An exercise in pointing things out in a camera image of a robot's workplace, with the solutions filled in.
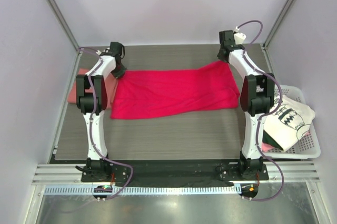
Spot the bright pink t shirt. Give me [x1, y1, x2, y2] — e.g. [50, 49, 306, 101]
[110, 61, 240, 119]

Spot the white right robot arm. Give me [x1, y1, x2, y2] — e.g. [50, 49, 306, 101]
[217, 30, 275, 180]

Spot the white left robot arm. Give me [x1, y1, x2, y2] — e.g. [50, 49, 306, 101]
[75, 42, 126, 181]

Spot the folded salmon pink t shirt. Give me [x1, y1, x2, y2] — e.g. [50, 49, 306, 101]
[67, 68, 118, 114]

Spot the white printed t shirt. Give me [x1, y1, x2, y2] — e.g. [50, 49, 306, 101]
[264, 95, 315, 152]

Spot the dark green garment in basket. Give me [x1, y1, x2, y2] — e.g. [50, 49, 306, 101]
[262, 130, 283, 151]

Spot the pink garment in basket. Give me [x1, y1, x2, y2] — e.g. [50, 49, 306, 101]
[262, 142, 274, 152]

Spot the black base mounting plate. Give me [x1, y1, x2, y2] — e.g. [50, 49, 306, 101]
[76, 159, 269, 197]

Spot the white perforated plastic basket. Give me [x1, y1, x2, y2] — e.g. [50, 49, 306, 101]
[264, 85, 321, 159]

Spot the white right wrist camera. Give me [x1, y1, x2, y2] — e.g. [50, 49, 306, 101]
[233, 26, 246, 45]

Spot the right aluminium frame post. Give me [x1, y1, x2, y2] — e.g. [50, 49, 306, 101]
[263, 0, 296, 50]

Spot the aluminium frame post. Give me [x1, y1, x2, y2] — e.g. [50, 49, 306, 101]
[31, 0, 83, 54]
[263, 0, 296, 50]

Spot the left aluminium frame post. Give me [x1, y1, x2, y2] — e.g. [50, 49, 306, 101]
[31, 0, 83, 54]

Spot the white slotted cable duct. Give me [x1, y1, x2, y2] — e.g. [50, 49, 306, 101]
[44, 184, 241, 196]

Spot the aluminium front rail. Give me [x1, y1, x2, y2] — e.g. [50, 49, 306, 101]
[32, 160, 320, 185]

